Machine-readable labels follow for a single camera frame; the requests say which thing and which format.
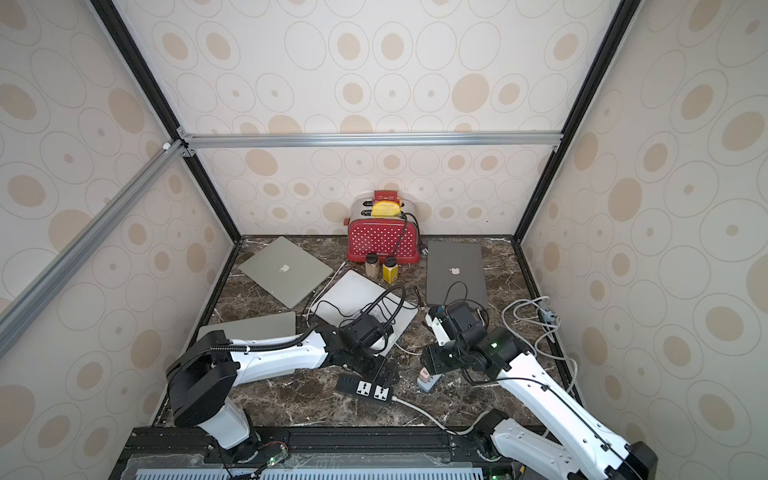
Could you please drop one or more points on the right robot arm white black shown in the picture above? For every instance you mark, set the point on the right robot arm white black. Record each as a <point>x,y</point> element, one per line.
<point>570,420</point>

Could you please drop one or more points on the black power strip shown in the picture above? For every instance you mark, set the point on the black power strip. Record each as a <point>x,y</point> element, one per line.
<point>356,387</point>

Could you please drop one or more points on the white laptop centre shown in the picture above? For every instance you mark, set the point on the white laptop centre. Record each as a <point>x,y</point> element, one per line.
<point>349,296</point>

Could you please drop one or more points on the horizontal aluminium bar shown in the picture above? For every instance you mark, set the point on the horizontal aluminium bar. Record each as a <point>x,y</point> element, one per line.
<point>360,140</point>

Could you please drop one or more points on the yellow toy bread slice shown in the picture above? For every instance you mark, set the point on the yellow toy bread slice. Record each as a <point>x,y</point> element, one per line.
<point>386,209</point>

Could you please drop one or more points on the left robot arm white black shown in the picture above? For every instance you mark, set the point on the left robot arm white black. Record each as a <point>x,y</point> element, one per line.
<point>199,382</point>

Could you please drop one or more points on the dark grey laptop back right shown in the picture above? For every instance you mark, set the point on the dark grey laptop back right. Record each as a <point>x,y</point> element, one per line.
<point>455,271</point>

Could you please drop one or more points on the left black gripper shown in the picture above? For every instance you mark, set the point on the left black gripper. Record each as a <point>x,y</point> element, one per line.
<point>368,374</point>

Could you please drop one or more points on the silver laptop front left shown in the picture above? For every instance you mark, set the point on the silver laptop front left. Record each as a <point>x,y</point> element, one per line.
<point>257,328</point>

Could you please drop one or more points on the silver laptop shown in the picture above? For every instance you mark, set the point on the silver laptop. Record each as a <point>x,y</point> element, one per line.
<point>286,271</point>
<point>257,328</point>

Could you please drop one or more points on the yellow spice jar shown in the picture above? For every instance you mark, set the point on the yellow spice jar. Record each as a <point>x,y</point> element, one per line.
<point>390,270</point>

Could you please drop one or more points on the red polka dot toaster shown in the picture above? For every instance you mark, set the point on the red polka dot toaster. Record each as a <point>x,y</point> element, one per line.
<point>398,236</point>

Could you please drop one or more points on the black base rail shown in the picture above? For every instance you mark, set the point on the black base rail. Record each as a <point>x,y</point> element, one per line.
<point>305,452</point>

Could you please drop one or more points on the silver laptop back left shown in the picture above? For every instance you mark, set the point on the silver laptop back left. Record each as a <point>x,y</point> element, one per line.
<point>286,271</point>

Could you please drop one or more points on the brown spice jar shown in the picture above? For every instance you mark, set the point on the brown spice jar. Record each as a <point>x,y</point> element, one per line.
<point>372,266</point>

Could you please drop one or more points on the grey power strip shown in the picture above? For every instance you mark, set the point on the grey power strip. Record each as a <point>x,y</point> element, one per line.
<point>428,387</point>

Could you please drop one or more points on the left aluminium bar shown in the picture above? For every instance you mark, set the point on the left aluminium bar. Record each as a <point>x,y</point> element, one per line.
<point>25,309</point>

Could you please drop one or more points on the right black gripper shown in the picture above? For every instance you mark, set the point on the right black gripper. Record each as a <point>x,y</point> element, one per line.
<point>432,363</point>

